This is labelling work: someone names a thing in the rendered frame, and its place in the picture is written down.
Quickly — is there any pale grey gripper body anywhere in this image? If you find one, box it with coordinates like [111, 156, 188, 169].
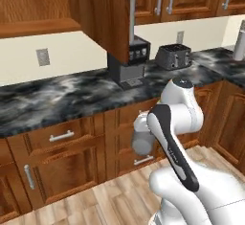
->
[131, 128, 157, 157]

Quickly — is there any wooden base cabinet door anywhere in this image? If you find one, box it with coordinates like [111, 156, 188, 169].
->
[0, 161, 33, 224]
[193, 80, 225, 148]
[212, 80, 245, 176]
[14, 136, 107, 212]

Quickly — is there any open wooden cabinet door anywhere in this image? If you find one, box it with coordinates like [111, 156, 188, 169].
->
[76, 0, 137, 65]

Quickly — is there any wooden drawer front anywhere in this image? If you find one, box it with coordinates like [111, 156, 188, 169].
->
[26, 116, 98, 155]
[114, 139, 168, 178]
[114, 98, 161, 144]

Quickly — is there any dark grey coffee machine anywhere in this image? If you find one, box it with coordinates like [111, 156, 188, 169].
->
[106, 34, 152, 91]

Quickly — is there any dark grey toaster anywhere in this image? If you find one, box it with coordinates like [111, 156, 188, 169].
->
[154, 43, 193, 72]

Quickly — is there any silver cylinder canister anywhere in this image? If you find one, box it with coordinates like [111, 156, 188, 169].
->
[232, 19, 245, 62]

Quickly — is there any silver drawer handle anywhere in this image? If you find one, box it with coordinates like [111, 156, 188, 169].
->
[48, 129, 76, 143]
[133, 154, 155, 167]

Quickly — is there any grey wall outlet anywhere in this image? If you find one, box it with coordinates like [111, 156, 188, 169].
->
[176, 30, 186, 45]
[35, 47, 52, 67]

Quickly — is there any silver base cabinet door handle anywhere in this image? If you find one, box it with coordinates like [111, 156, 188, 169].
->
[23, 164, 36, 191]

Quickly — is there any silver open cabinet door handle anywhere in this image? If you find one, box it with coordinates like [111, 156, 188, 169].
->
[128, 0, 138, 45]

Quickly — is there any open wooden wall cabinet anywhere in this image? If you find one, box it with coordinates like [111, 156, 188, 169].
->
[0, 0, 82, 39]

